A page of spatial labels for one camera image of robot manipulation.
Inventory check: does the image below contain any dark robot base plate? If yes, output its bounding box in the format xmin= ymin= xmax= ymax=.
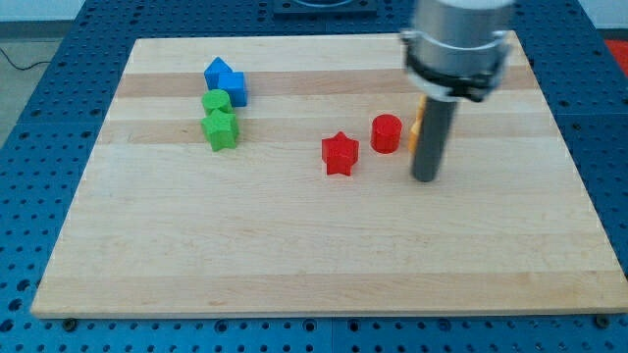
xmin=271 ymin=0 xmax=379 ymax=16

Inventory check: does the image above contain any wooden board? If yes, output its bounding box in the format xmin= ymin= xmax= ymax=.
xmin=31 ymin=34 xmax=627 ymax=319

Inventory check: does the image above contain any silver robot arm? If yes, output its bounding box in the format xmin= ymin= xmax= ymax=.
xmin=400 ymin=0 xmax=514 ymax=102

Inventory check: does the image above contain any yellow block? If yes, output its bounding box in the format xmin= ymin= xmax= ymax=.
xmin=407 ymin=95 xmax=427 ymax=153

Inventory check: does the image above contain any blue cube block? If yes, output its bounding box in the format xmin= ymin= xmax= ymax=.
xmin=217 ymin=72 xmax=248 ymax=107

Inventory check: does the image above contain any red star block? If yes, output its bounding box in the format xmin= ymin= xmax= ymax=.
xmin=321 ymin=131 xmax=359 ymax=177

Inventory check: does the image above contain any red cylinder block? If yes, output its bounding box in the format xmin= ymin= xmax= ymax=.
xmin=370 ymin=114 xmax=402 ymax=154

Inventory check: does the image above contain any black cable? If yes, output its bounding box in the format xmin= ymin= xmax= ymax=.
xmin=0 ymin=47 xmax=52 ymax=72

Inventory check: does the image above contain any green star block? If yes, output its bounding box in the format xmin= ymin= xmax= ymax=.
xmin=201 ymin=110 xmax=239 ymax=152

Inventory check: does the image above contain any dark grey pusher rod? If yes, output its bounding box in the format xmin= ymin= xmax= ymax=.
xmin=411 ymin=96 xmax=457 ymax=182

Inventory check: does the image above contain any green cylinder block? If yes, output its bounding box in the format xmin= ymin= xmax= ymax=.
xmin=201 ymin=89 xmax=234 ymax=116

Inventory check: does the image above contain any blue pentagon block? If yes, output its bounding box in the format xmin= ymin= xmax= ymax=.
xmin=204 ymin=57 xmax=233 ymax=90

